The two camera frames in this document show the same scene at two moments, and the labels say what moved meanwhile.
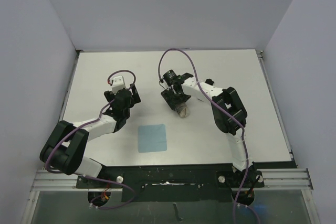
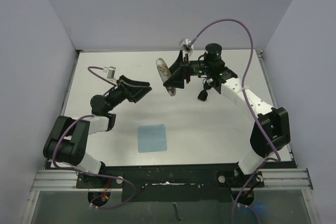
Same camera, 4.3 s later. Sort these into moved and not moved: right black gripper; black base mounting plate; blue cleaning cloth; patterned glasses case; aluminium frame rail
Moved: right black gripper; patterned glasses case
Not moved: aluminium frame rail; black base mounting plate; blue cleaning cloth
